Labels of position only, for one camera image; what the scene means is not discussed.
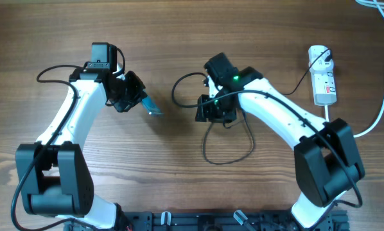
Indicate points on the blue Galaxy smartphone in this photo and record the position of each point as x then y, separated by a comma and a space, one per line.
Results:
151, 107

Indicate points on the white power strip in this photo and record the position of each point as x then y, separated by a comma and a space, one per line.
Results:
323, 86

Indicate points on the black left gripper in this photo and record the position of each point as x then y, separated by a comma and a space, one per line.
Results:
137, 95

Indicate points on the white USB charger plug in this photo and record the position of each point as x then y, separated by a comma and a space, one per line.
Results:
320, 59

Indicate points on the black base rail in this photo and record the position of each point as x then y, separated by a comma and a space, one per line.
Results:
265, 220

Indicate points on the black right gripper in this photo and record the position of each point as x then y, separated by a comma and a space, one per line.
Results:
205, 111

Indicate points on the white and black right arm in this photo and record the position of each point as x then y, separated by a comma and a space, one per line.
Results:
327, 160

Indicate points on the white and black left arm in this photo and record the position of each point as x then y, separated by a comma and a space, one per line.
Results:
54, 180

